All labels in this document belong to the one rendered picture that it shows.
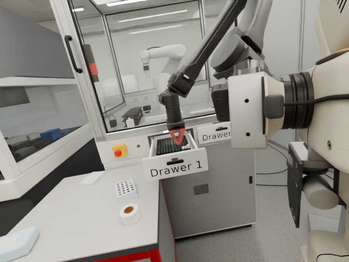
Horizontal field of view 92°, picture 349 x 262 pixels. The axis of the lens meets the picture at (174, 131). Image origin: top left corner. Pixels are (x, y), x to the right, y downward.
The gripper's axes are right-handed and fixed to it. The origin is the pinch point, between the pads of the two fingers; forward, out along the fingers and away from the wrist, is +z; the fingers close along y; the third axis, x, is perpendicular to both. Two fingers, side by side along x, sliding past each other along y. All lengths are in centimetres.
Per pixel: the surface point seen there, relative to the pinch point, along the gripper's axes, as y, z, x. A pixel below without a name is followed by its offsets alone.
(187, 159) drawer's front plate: 1.8, 10.2, -3.1
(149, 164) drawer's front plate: 2.5, 9.2, 13.9
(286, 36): 150, -50, -165
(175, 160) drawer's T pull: -1.1, 8.0, 2.6
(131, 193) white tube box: 0.1, 20.4, 24.2
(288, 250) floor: 11, 99, -64
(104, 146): 38, 9, 44
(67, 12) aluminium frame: 39, -64, 42
